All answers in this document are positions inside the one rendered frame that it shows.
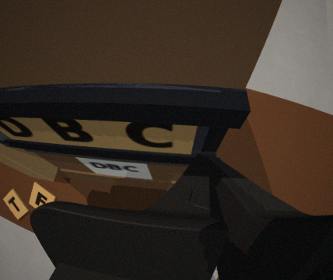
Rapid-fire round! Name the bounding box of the brown angled board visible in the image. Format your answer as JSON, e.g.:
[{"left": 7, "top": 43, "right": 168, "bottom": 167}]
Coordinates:
[{"left": 0, "top": 0, "right": 282, "bottom": 190}]

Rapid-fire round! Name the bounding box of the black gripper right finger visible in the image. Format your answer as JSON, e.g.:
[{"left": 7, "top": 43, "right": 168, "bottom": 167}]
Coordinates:
[{"left": 206, "top": 155, "right": 333, "bottom": 280}]

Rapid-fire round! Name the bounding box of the white paper ticket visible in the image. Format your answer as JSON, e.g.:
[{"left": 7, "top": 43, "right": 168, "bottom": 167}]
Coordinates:
[{"left": 76, "top": 158, "right": 153, "bottom": 180}]

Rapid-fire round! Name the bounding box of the tan tile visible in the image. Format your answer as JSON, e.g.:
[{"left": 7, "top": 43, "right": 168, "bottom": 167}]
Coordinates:
[
  {"left": 100, "top": 121, "right": 197, "bottom": 155},
  {"left": 0, "top": 117, "right": 57, "bottom": 144},
  {"left": 29, "top": 181, "right": 57, "bottom": 208},
  {"left": 28, "top": 117, "right": 117, "bottom": 149},
  {"left": 4, "top": 189, "right": 29, "bottom": 220}
]

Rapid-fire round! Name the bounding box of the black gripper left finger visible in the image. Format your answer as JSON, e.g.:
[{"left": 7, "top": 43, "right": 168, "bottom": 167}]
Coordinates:
[{"left": 30, "top": 153, "right": 229, "bottom": 280}]

